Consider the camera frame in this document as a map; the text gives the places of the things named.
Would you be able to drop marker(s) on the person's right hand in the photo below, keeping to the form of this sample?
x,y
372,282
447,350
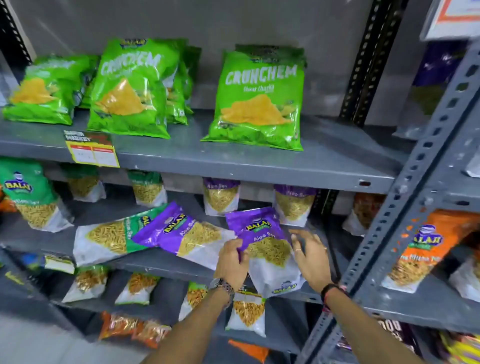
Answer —
x,y
313,262

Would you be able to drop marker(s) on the person's left hand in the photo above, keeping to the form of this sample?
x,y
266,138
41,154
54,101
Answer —
x,y
232,262

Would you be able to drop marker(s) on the grey metal shelf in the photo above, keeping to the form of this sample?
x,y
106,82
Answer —
x,y
337,157

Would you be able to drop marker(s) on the green Balaji Ratlami Sev packet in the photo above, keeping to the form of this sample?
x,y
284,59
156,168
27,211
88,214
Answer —
x,y
108,236

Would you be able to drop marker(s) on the person's right forearm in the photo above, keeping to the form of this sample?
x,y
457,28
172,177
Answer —
x,y
367,333

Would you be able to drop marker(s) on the person's left forearm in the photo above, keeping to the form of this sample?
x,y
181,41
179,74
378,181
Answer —
x,y
187,333

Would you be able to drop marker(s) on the shiny orange snack packet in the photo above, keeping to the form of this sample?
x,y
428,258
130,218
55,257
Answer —
x,y
118,326
152,333

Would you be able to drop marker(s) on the black red wristband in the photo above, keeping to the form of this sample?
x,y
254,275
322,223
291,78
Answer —
x,y
328,289

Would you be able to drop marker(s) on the plain orange packet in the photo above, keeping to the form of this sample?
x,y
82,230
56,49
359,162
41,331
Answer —
x,y
251,350

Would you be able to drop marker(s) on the dark purple biscuit packet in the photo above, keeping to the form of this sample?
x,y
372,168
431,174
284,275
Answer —
x,y
397,330

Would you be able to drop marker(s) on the grey metal side rack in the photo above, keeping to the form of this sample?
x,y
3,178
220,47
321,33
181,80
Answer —
x,y
431,307

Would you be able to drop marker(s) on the stack of yellow packets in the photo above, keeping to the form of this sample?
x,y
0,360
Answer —
x,y
461,348

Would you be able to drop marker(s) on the yellow green price label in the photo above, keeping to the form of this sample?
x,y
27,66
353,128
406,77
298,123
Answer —
x,y
92,150

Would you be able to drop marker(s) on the black slotted back upright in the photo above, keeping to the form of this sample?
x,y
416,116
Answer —
x,y
11,32
365,56

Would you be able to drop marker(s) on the white orange sign card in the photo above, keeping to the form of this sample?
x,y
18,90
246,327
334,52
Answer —
x,y
450,22

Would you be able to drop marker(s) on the grey slotted corner post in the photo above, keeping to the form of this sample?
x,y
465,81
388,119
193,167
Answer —
x,y
393,210

